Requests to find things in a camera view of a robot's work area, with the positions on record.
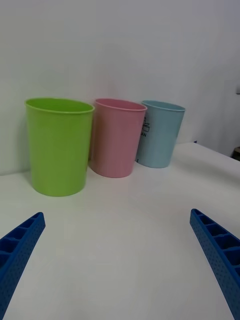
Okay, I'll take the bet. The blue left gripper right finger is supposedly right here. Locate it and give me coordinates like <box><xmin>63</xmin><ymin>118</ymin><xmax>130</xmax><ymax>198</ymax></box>
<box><xmin>189</xmin><ymin>208</ymin><xmax>240</xmax><ymax>320</ymax></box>

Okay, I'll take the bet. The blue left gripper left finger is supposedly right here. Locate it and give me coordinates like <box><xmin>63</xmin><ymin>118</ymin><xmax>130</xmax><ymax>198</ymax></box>
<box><xmin>0</xmin><ymin>211</ymin><xmax>46</xmax><ymax>314</ymax></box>

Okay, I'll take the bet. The green plastic waste bin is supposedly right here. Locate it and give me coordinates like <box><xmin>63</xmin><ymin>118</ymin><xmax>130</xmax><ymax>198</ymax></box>
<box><xmin>24</xmin><ymin>97</ymin><xmax>96</xmax><ymax>198</ymax></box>

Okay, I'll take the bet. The pale blue plastic waste bin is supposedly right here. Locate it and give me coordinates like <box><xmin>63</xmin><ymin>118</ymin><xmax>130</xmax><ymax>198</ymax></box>
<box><xmin>135</xmin><ymin>100</ymin><xmax>186</xmax><ymax>169</ymax></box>

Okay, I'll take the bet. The pink plastic waste bin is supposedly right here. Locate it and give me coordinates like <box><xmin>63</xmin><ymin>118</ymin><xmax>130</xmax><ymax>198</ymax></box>
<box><xmin>89</xmin><ymin>97</ymin><xmax>148</xmax><ymax>179</ymax></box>

